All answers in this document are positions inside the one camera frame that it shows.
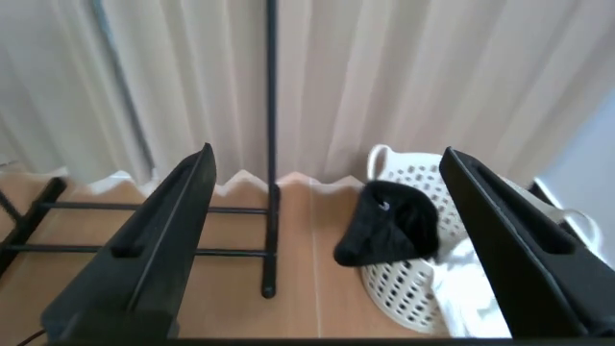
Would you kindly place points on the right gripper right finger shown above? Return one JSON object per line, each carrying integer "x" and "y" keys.
{"x": 528, "y": 298}

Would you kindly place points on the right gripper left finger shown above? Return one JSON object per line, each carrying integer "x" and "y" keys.
{"x": 96, "y": 298}

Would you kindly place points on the black garment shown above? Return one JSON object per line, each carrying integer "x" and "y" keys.
{"x": 389, "y": 230}

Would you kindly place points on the white laundry basket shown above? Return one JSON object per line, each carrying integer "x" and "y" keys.
{"x": 408, "y": 293}

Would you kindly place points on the black clothes rack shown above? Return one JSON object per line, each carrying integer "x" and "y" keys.
{"x": 271, "y": 96}

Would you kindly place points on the white garment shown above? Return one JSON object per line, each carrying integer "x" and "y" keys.
{"x": 461, "y": 298}

